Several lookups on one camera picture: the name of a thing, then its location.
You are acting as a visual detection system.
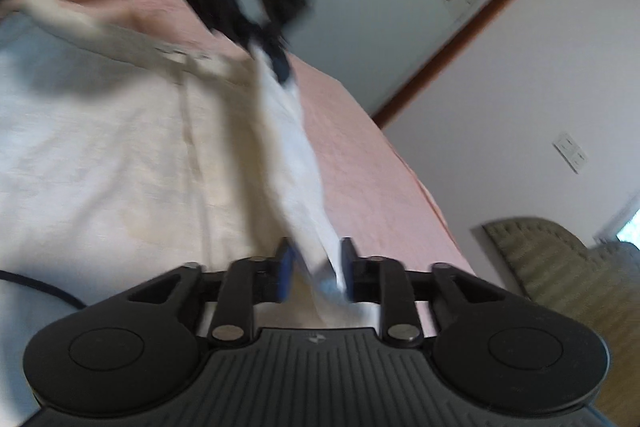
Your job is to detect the cream white pants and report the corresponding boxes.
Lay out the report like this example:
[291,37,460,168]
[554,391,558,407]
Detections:
[0,0,381,413]

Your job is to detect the pink bed blanket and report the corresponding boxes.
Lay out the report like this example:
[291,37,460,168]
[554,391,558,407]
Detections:
[84,0,476,338]

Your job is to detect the green padded headboard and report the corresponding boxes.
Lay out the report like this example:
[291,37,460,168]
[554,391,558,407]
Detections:
[484,218,639,426]

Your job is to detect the black cable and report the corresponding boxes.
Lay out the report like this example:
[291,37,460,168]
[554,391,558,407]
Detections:
[0,270,87,311]

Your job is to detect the white wall socket plate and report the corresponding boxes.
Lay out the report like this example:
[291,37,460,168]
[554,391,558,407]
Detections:
[552,132,588,174]

